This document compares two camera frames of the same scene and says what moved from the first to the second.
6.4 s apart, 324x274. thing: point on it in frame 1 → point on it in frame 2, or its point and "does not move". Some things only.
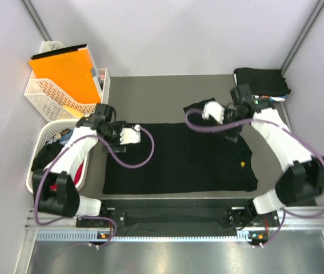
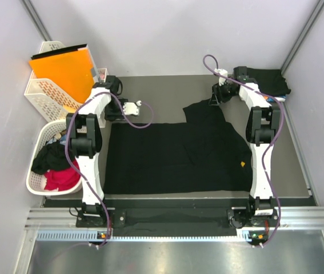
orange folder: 72,72 does not move
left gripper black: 117,125 → 110,116
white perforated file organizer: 53,103 does not move
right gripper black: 227,111 → 216,93
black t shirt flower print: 179,158 does not move
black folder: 59,51 does not move
